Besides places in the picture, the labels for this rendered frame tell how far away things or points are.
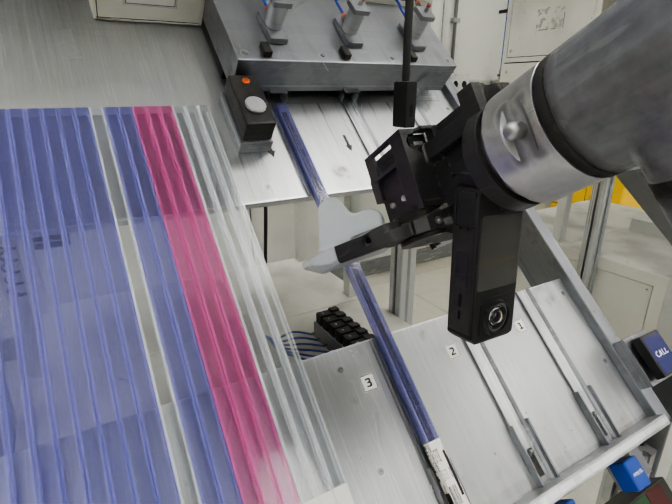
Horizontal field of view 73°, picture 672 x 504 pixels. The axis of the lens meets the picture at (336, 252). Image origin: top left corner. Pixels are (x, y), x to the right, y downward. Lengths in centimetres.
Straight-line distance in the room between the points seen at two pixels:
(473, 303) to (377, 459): 19
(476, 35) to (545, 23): 147
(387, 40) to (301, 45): 15
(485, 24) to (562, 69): 291
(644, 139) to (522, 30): 148
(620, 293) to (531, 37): 83
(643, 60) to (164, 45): 55
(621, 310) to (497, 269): 125
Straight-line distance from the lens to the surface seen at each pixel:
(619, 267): 154
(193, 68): 64
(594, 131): 25
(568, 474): 55
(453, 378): 51
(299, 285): 116
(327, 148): 60
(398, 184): 36
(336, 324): 86
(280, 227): 244
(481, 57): 314
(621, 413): 66
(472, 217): 32
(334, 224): 39
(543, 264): 70
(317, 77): 63
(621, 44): 24
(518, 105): 27
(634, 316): 156
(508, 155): 27
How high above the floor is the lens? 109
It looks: 20 degrees down
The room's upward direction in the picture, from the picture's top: straight up
